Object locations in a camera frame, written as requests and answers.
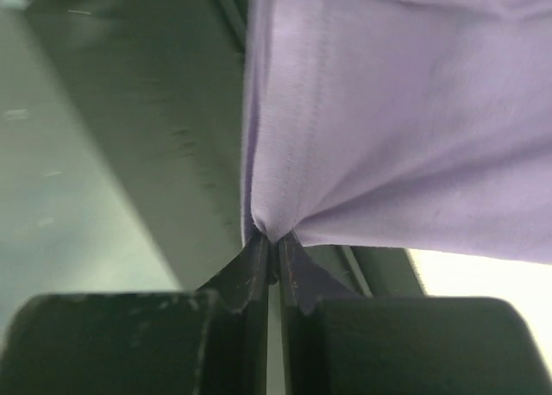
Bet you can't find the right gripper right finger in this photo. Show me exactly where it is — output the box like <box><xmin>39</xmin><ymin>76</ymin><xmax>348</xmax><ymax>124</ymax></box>
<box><xmin>278</xmin><ymin>235</ymin><xmax>551</xmax><ymax>394</ymax></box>

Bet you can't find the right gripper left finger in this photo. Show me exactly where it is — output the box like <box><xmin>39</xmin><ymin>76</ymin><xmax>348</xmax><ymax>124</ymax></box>
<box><xmin>1</xmin><ymin>235</ymin><xmax>269</xmax><ymax>395</ymax></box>

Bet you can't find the purple t shirt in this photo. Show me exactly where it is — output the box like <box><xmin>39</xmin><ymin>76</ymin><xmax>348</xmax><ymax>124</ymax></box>
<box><xmin>241</xmin><ymin>0</ymin><xmax>551</xmax><ymax>263</ymax></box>

